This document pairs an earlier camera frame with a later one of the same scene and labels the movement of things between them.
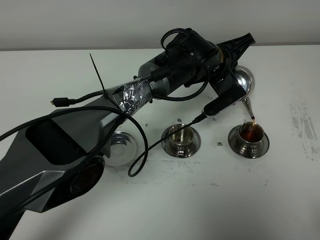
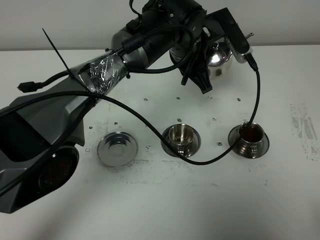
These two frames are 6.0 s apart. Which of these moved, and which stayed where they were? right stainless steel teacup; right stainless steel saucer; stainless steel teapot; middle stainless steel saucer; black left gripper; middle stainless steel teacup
Moved: black left gripper; stainless steel teapot
Stayed: middle stainless steel saucer; right stainless steel teacup; right stainless steel saucer; middle stainless steel teacup
